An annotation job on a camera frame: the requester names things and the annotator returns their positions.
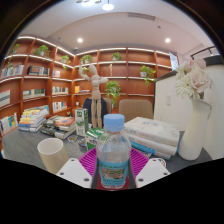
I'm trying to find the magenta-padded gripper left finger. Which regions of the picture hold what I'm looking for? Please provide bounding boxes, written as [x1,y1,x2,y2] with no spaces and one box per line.
[55,148,99,189]

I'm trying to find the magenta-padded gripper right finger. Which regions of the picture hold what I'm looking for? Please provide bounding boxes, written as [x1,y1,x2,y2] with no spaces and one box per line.
[130,148,172,189]

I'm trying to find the clear blue-capped water bottle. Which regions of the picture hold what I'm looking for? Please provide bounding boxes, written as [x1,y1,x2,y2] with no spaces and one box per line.
[95,113,132,190]

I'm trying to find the cream ceramic cup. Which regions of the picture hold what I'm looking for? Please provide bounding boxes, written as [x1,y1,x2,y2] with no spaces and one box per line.
[36,137,70,175]

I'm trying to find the stack of white books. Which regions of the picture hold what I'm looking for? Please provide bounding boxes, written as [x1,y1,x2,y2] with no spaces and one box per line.
[123,116,182,160]

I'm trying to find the small green box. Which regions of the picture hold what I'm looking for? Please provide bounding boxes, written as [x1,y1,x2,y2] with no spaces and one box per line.
[84,127,106,152]

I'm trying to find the stack of dark books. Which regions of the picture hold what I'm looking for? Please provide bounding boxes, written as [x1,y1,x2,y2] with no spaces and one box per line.
[40,115,78,140]

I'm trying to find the tall green white carton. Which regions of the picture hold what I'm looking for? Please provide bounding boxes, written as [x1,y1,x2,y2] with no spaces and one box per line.
[74,107,90,138]

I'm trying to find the white pitcher vase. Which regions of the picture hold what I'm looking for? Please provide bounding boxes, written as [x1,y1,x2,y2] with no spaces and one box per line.
[177,97,213,161]

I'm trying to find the brown upholstered chair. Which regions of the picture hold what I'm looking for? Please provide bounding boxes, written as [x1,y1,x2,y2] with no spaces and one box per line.
[118,98,154,123]

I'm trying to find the dark blue chair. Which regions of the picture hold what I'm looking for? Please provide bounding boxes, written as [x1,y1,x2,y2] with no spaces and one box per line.
[82,97,113,124]

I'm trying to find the stack of colourful books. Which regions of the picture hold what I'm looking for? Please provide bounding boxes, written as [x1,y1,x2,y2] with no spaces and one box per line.
[17,104,50,133]

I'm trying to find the wooden artist mannequin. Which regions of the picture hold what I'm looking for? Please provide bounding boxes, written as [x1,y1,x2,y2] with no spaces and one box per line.
[78,63,109,129]

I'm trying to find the brown wooden shelf unit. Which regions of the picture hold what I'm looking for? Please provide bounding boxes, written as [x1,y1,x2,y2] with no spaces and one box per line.
[0,35,179,134]

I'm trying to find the pink and white flowers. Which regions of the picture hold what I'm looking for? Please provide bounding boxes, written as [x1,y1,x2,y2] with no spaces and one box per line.
[174,58,214,101]

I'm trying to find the ceiling air vent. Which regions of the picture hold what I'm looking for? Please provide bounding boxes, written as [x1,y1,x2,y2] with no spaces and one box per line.
[127,12,156,22]

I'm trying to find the ceiling lamp with round lights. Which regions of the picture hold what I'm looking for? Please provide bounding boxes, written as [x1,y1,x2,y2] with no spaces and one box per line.
[75,0,116,12]

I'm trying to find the black ceiling track rail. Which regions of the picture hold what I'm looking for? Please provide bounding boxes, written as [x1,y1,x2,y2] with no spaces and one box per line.
[189,46,219,61]

